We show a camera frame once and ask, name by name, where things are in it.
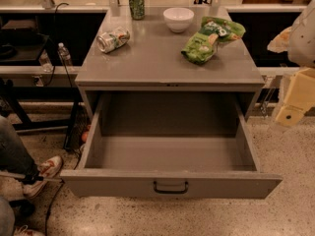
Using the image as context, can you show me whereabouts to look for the white and red sneaker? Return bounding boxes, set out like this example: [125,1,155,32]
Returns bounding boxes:
[22,155,63,199]

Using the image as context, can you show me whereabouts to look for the black cable on floor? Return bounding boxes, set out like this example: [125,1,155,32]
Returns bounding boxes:
[43,147,83,236]

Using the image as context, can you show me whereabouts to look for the upright green soda can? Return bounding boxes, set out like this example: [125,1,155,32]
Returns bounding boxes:
[129,0,145,20]

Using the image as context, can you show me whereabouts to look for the person leg in jeans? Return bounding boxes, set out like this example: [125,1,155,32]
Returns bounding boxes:
[0,116,39,177]

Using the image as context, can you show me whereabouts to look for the black drawer handle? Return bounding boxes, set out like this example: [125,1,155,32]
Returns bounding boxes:
[153,181,189,195]

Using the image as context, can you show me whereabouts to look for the clear plastic water bottle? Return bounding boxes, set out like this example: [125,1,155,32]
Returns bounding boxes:
[58,42,74,72]

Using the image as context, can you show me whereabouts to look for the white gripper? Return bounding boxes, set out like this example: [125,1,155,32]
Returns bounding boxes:
[267,0,315,127]

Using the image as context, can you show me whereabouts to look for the white ceramic bowl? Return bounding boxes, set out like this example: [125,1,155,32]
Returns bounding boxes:
[163,8,195,32]

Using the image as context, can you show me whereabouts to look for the silver can lying sideways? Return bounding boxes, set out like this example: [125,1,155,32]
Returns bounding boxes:
[96,27,130,53]

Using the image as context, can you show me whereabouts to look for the open grey top drawer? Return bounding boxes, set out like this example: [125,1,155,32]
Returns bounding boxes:
[61,91,282,199]

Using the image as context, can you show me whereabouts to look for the green rice chip bag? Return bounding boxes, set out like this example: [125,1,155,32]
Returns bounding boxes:
[181,17,246,65]

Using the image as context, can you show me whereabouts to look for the grey metal cabinet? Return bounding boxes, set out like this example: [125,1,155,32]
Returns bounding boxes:
[76,6,264,117]

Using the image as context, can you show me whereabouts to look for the black side table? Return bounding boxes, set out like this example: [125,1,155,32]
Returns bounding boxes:
[0,18,55,66]

